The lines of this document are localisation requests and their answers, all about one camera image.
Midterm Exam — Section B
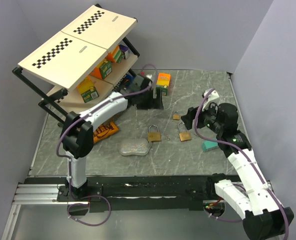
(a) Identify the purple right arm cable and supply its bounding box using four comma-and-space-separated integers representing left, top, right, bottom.
194, 87, 290, 240

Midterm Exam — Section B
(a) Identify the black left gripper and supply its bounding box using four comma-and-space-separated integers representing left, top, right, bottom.
136, 87, 163, 110

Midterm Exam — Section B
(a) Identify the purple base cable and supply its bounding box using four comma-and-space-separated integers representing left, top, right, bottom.
67, 194, 112, 228
204, 183, 246, 223

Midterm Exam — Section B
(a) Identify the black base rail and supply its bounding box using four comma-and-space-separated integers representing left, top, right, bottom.
56, 174, 243, 213

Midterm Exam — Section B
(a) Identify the yellow green box lower shelf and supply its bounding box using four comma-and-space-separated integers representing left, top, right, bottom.
77, 76, 99, 103

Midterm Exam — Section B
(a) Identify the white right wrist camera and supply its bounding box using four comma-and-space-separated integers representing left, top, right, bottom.
202, 88, 219, 112

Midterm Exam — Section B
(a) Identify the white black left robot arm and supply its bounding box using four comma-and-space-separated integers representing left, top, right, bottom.
56, 74, 163, 201

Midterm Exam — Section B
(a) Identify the purple white small box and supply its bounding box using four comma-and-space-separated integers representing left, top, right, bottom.
119, 44, 130, 59

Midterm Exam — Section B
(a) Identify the teal rectangular box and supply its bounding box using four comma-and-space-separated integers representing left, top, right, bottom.
201, 140, 219, 152

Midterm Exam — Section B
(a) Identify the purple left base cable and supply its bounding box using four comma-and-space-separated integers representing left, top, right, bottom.
67, 194, 112, 228

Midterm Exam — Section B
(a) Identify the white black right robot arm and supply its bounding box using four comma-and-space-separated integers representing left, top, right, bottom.
181, 103, 294, 240

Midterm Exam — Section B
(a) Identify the orange green box on table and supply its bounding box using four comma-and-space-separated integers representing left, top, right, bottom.
156, 72, 171, 96

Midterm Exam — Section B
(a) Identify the orange snack bag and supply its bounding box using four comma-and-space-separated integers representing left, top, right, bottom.
93, 121, 119, 143

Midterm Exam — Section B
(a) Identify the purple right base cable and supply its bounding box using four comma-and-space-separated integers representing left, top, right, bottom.
204, 183, 246, 223

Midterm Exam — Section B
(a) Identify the cream black two-tier shelf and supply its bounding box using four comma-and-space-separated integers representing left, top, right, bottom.
12, 4, 140, 125

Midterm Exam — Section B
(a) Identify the orange green box upper right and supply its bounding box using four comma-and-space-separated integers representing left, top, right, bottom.
106, 46, 124, 64

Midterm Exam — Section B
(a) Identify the large brass padlock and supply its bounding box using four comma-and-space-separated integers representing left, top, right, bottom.
148, 124, 161, 142
178, 122, 192, 142

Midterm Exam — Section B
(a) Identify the orange green box middle shelf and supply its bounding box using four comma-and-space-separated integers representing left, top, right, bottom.
90, 59, 112, 80

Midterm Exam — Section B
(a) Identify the aluminium table frame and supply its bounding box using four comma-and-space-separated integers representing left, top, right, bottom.
1, 69, 288, 240

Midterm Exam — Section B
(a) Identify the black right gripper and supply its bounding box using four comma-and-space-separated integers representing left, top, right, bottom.
181, 100, 224, 135

